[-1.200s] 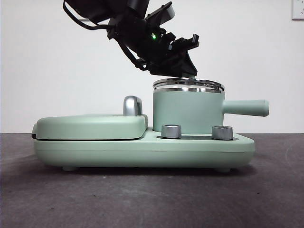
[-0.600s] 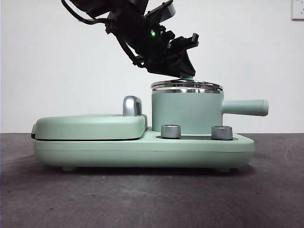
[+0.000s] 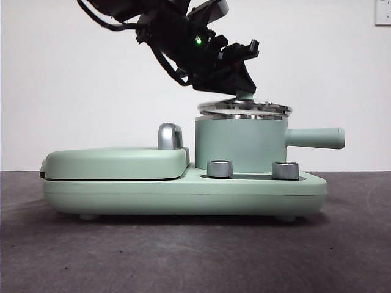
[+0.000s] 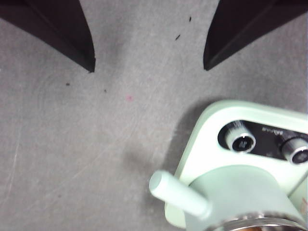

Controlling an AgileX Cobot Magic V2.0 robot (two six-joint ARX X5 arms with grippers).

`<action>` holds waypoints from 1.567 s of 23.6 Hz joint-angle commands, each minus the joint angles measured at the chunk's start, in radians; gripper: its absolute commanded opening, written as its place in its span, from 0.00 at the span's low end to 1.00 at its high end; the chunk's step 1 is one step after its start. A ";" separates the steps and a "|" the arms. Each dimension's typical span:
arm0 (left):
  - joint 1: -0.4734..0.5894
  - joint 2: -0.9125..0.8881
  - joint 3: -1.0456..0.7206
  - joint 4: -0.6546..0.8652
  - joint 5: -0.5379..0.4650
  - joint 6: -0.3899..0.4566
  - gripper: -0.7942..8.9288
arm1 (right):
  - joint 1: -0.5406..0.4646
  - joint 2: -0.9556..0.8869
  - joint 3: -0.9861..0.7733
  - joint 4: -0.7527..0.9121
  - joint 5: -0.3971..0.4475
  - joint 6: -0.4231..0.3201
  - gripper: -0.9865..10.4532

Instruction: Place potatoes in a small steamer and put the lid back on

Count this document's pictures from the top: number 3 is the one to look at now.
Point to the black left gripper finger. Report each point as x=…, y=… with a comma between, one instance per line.
x=214, y=86
x=244, y=76

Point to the glass lid with green knob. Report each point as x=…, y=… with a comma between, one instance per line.
x=244, y=108

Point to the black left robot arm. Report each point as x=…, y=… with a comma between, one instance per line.
x=177, y=36

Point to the silver control knob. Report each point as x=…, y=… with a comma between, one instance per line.
x=285, y=170
x=220, y=168

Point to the green breakfast machine base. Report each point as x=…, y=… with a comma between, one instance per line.
x=183, y=198

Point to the green hinged griddle cover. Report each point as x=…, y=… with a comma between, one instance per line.
x=113, y=161

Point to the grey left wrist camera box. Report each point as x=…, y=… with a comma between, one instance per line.
x=214, y=10

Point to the white wall socket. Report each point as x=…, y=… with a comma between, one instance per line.
x=383, y=12

